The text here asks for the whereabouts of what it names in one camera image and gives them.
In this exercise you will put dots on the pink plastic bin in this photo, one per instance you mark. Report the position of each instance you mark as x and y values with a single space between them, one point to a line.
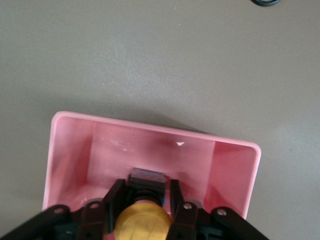
70 160

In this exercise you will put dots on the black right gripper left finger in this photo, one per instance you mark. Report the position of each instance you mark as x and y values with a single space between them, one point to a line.
95 220

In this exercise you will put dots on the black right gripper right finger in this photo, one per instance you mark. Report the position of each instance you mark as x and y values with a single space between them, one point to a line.
190 222

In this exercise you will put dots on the yellow push button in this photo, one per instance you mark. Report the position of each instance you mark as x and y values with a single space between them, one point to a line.
142 220

